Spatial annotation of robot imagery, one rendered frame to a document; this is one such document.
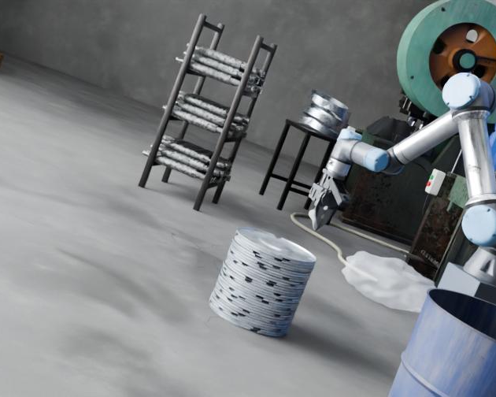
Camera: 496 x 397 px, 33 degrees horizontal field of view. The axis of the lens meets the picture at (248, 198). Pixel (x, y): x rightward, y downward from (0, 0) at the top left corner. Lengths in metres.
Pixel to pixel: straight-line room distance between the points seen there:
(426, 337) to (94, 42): 7.45
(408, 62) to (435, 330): 3.98
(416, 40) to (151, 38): 3.96
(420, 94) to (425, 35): 0.38
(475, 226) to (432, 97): 3.28
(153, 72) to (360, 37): 2.27
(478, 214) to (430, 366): 0.81
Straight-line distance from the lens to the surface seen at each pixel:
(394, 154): 2.89
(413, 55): 5.70
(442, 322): 1.82
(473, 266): 2.69
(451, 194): 4.73
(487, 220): 2.53
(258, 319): 2.76
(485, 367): 1.77
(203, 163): 4.38
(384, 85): 9.38
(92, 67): 9.01
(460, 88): 2.64
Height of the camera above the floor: 0.82
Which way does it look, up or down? 9 degrees down
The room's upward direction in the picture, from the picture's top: 21 degrees clockwise
